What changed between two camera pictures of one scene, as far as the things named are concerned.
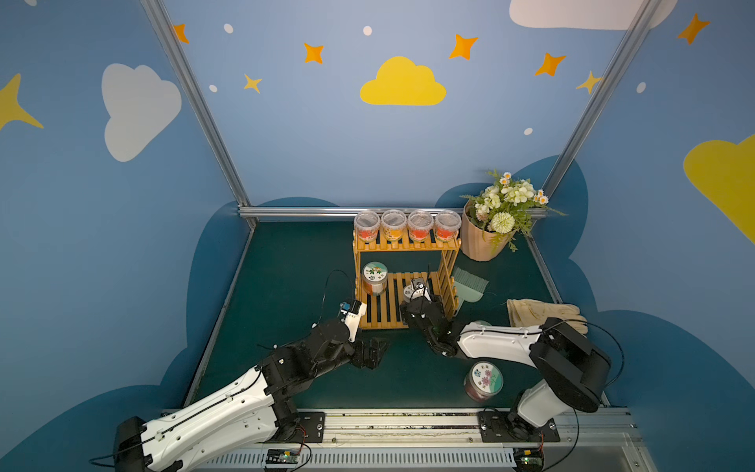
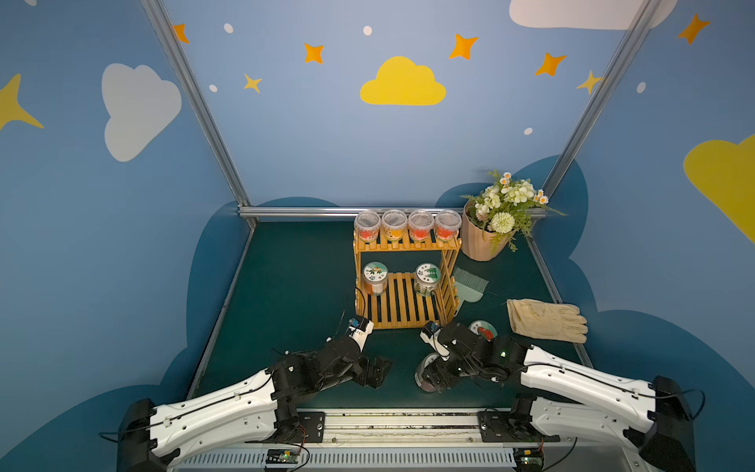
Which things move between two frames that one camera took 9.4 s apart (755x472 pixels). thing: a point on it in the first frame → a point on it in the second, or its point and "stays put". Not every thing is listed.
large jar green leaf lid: (407, 292) → (427, 277)
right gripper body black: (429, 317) → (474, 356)
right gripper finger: (406, 313) → (442, 374)
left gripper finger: (367, 357) → (376, 377)
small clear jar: (420, 224) stays put
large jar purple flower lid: (483, 380) → (424, 361)
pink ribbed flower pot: (479, 244) stays put
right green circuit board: (528, 458) stays put
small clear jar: (366, 226) stays put
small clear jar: (446, 225) stays put
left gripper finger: (371, 352) → (377, 369)
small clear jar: (393, 222) stays put
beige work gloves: (532, 313) stays put
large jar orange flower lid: (375, 277) stays put
